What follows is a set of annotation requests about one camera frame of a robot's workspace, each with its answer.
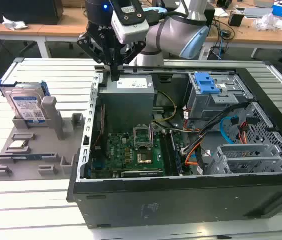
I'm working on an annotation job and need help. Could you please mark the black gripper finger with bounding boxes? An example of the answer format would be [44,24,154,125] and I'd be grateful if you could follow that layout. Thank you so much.
[77,32,116,82]
[115,40,147,82]

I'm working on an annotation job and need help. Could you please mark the hard disk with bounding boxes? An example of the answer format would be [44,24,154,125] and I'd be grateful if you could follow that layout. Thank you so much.
[0,79,51,124]

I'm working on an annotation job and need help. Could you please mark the grey metal disk bay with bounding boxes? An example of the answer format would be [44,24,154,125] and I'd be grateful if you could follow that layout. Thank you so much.
[205,143,282,176]

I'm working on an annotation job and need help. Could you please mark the wooden desk white legs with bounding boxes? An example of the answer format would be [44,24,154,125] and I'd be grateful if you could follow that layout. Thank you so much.
[0,6,136,60]
[202,6,282,60]

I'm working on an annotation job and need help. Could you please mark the grey power supply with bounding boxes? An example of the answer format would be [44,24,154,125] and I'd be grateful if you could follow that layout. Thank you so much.
[98,74,155,135]

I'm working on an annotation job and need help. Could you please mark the large black box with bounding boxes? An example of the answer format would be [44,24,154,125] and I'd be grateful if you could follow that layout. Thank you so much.
[0,0,64,26]

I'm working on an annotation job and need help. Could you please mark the crumpled white paper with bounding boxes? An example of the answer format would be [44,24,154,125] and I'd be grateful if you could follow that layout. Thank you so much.
[2,15,28,32]

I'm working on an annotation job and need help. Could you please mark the blue plastic drive latch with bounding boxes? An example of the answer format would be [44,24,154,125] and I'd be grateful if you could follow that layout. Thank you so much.
[194,72,222,95]

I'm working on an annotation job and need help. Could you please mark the metal socket cover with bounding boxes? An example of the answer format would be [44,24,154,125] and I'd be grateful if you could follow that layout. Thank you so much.
[133,124,154,150]

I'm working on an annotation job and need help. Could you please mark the small black tower box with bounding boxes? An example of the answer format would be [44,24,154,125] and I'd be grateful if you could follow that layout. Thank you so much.
[204,5,216,26]

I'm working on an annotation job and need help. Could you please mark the thin metal locking lever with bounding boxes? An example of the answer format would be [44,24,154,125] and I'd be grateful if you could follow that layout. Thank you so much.
[148,122,156,149]

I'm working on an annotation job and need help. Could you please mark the grey optical drive cage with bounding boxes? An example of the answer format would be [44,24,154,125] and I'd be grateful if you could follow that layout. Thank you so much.
[184,72,254,121]

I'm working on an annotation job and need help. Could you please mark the green motherboard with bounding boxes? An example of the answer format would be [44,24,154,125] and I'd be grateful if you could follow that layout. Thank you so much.
[90,129,189,180]

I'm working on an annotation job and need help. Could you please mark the black RAM slot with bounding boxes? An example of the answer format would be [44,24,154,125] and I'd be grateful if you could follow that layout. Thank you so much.
[159,132,172,176]
[165,132,178,176]

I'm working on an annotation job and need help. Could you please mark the CPU socket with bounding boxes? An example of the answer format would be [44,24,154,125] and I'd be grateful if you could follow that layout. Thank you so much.
[135,148,154,166]

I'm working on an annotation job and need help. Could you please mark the installed RAM stick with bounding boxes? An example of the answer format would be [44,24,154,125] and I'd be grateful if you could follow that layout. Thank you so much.
[170,130,183,176]

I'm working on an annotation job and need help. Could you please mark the grey parts rack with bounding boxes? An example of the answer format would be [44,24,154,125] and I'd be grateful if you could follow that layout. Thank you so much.
[0,96,85,182]

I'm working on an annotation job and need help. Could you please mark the black graphics card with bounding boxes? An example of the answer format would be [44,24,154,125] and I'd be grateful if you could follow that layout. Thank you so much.
[110,169,165,179]

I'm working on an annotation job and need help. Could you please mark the silver CPU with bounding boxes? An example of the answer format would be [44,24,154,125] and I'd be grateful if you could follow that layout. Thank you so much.
[8,140,29,151]

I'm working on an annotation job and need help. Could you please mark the blue RAM stick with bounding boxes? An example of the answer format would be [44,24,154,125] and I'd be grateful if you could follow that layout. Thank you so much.
[10,154,43,161]

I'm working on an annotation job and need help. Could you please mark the clear plastic bag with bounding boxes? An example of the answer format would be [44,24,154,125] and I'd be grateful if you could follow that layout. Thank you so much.
[252,13,282,32]

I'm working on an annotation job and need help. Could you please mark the black open PC case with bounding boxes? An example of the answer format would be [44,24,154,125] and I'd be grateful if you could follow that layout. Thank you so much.
[66,61,282,230]

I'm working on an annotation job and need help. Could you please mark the yellow black power wires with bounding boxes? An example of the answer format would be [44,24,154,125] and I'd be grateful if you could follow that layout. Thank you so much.
[151,90,178,124]

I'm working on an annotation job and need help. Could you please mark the thin red wire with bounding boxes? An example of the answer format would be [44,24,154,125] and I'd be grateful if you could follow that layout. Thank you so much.
[92,104,106,149]

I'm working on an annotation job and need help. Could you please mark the black cable bundle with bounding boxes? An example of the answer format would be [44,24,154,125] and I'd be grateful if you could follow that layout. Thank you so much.
[180,102,251,155]

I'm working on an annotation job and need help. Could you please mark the blue data wire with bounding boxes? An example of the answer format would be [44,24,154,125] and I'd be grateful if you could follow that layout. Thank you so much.
[219,115,239,145]

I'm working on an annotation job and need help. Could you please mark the orange data wire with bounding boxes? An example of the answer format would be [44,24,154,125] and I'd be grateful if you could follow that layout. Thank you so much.
[184,142,204,168]

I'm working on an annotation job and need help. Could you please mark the orange power wire black plug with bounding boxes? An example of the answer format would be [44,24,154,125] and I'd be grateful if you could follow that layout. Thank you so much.
[237,119,249,145]

